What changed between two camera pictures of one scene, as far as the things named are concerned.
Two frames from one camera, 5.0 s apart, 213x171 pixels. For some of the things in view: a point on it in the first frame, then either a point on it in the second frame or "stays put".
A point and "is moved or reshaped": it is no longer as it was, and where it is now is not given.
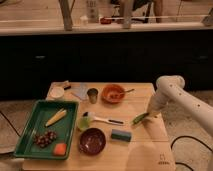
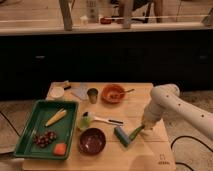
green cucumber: [140, 117] to [136, 132]
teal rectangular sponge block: [121, 135] is moved or reshaped
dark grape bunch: [43, 139] stays put
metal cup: [92, 94] stays put
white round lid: [57, 92] stays put
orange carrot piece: [60, 149] stays put
